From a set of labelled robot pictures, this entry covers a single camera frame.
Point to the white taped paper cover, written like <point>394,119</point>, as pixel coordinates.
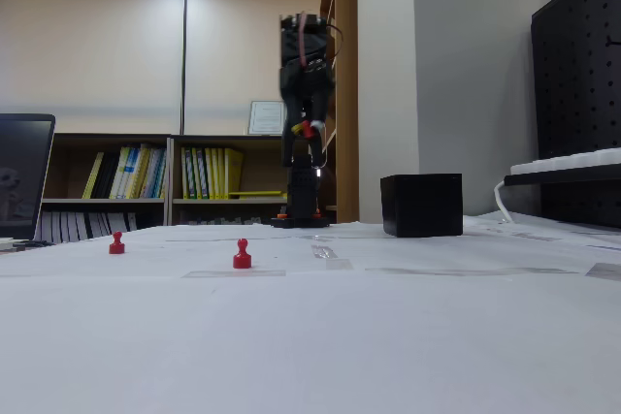
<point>310,336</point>

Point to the yellow binder printed spine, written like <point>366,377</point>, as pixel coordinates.
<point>208,174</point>
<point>185,174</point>
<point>218,174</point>
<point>196,174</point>

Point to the black binder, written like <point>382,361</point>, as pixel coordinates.
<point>104,176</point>

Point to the black square box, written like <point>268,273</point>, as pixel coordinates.
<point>422,205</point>

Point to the low brown wooden bookshelf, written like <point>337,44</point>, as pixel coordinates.
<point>63,142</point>
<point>213,140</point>

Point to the white framed certificate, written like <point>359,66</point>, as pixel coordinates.
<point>266,118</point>

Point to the red pawn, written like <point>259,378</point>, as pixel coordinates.
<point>241,261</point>
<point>307,130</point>
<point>116,248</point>

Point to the blue white book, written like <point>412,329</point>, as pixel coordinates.
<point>135,171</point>

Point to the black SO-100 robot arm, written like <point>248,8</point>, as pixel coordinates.
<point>301,186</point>

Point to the black pegboard shelf ledge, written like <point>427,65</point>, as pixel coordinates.
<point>558,180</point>

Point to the white power strip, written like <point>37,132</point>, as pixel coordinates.
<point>572,159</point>

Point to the dark vertical wall trim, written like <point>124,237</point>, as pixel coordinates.
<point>184,55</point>

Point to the grey white binders row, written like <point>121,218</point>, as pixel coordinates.
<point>87,227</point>

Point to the wide plain yellow binder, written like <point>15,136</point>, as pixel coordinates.
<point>234,171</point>

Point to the black perforated pegboard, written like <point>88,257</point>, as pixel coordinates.
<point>572,70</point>

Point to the thin yellow book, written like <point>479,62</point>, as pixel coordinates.
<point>92,181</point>

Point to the flat yellow folder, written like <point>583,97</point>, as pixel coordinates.
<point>257,193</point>

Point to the tall brown wooden bookshelf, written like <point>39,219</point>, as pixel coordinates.
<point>350,118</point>

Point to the dark laptop screen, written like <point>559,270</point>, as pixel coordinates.
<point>24,167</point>

